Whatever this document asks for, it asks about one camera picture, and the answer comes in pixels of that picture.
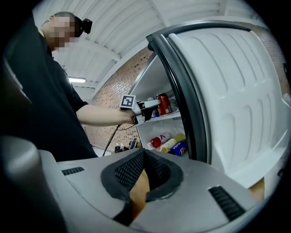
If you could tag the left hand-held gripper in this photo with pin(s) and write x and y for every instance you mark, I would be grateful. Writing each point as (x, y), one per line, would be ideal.
(127, 102)

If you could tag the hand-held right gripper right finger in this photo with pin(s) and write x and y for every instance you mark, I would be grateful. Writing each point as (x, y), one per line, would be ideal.
(193, 193)

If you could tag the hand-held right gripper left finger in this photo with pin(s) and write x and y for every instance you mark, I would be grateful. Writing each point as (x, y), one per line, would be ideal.
(91, 182)

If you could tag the red soda can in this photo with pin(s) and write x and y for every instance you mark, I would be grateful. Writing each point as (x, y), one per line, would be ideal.
(164, 104)

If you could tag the white mini fridge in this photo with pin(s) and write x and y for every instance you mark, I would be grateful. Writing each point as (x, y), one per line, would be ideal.
(227, 91)

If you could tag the person's left forearm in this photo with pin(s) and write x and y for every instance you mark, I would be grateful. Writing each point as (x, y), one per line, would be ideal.
(102, 114)

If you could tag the red bottle white label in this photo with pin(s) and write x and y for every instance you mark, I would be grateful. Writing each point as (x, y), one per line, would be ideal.
(159, 140)

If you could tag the yellow drink bottle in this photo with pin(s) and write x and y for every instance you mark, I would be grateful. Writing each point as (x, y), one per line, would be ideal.
(170, 143)

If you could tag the dark soda bottle blue label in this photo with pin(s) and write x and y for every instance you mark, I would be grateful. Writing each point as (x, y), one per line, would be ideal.
(179, 149)

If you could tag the ceiling tube light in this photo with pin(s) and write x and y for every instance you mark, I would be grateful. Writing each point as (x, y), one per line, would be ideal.
(76, 80)

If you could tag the person in black shirt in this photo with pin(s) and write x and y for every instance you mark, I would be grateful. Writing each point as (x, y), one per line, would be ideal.
(45, 102)

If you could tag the person's head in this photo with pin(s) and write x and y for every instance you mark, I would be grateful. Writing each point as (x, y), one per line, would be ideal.
(60, 29)

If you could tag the black head-mounted camera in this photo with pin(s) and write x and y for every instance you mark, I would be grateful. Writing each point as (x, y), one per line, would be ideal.
(87, 25)

